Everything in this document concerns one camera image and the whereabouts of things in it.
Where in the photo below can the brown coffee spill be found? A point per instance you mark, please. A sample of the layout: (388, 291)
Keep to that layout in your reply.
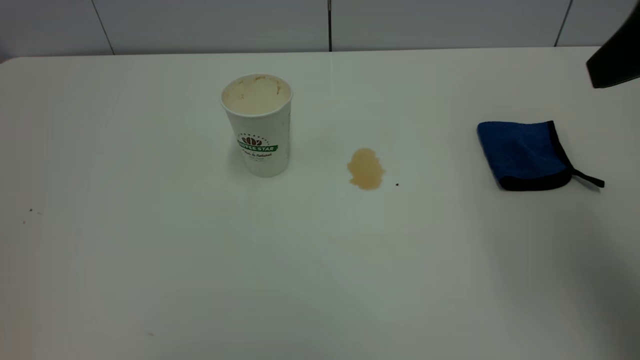
(366, 169)

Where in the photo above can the blue microfiber cloth black trim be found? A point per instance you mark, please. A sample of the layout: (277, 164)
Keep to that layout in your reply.
(522, 152)

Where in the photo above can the white paper coffee cup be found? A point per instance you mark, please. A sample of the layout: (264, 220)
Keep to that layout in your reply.
(257, 130)

